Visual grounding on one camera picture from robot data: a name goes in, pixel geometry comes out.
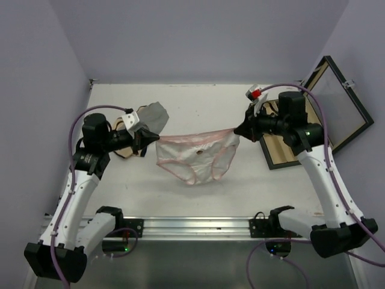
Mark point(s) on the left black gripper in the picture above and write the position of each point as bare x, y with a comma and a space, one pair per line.
141, 138

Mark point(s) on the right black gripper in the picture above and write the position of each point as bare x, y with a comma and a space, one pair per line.
249, 127

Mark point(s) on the white pink-trimmed underwear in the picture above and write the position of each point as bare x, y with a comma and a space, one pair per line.
197, 158

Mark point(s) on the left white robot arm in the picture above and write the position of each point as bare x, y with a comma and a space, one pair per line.
63, 250

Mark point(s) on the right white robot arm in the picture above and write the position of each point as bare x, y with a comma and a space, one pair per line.
343, 226

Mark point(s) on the grey underwear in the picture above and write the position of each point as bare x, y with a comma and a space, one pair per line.
154, 116

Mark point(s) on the beige underwear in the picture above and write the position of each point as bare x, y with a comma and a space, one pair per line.
125, 151

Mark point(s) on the black wooden compartment box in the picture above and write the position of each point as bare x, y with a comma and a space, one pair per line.
345, 114

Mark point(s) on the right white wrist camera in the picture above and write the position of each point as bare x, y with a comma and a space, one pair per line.
257, 98

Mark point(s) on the aluminium mounting rail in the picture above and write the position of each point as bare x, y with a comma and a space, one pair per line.
221, 228

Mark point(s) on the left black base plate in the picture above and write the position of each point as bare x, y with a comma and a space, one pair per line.
135, 224

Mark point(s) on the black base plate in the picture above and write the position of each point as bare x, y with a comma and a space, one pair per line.
135, 224
261, 228

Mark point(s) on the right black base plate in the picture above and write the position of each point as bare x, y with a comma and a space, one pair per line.
261, 228

